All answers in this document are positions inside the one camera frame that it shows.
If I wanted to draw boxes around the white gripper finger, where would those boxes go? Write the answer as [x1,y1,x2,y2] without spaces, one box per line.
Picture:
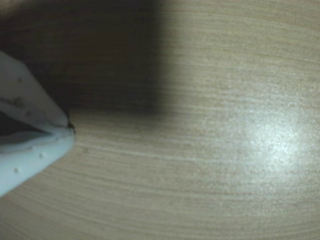
[0,51,70,130]
[0,127,76,200]

